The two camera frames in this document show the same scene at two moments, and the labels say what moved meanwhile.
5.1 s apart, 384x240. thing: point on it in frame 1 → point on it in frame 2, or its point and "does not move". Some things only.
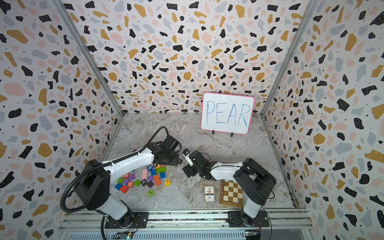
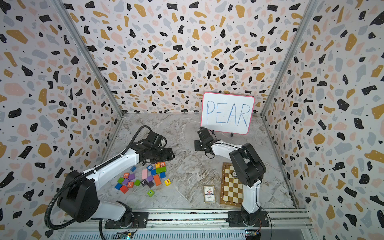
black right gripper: [188, 167] → [196, 142]
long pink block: [144, 174] does not move
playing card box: [209, 194] does not move
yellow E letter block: [167, 182] does not move
